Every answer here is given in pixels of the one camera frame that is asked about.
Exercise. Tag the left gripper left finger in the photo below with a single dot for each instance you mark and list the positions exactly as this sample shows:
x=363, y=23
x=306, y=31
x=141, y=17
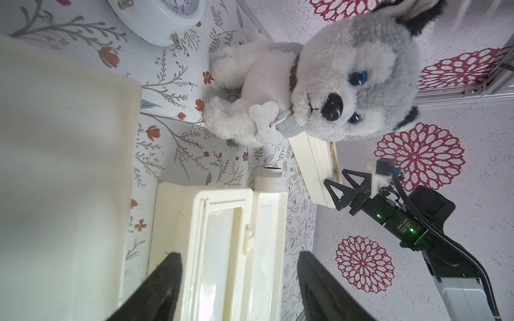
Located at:
x=157, y=297

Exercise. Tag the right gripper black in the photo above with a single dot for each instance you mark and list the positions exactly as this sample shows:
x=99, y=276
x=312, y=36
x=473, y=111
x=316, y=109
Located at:
x=358, y=197

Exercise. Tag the small white round clock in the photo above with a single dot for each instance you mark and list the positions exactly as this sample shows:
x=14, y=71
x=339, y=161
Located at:
x=159, y=22

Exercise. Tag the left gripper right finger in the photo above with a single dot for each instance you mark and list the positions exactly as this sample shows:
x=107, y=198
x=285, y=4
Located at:
x=323, y=297

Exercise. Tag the cream wrap dispenser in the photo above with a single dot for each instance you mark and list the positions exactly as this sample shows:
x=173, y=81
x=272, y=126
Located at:
x=67, y=142
x=231, y=241

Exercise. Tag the floral table mat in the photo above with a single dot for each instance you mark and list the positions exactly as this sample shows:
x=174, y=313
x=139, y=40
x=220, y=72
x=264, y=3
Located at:
x=172, y=144

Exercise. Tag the grey husky plush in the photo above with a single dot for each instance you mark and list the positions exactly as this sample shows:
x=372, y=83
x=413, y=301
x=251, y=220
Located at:
x=354, y=79

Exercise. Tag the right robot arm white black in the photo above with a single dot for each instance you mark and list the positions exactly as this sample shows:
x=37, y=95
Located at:
x=417, y=220

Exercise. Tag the back right wrap roll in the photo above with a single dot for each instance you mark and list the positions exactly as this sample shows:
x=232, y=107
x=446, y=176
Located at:
x=271, y=180

